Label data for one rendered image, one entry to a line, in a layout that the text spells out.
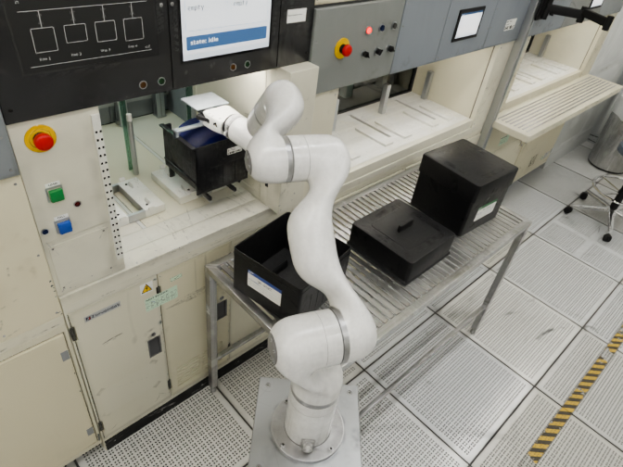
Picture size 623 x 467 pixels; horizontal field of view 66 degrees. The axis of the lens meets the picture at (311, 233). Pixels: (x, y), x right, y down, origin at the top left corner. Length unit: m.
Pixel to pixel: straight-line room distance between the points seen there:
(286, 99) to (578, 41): 3.31
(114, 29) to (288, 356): 0.81
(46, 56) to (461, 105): 2.19
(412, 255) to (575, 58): 2.77
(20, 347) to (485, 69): 2.37
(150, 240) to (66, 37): 0.72
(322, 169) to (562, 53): 3.37
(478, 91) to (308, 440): 2.08
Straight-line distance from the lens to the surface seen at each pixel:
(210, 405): 2.26
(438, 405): 2.43
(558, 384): 2.80
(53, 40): 1.20
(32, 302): 1.51
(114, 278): 1.57
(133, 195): 1.82
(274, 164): 0.99
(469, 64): 2.83
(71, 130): 1.28
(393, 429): 2.30
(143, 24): 1.27
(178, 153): 1.69
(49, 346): 1.64
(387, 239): 1.77
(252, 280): 1.54
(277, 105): 1.08
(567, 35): 4.22
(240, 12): 1.41
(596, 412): 2.80
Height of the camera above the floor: 1.93
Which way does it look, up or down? 39 degrees down
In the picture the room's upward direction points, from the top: 8 degrees clockwise
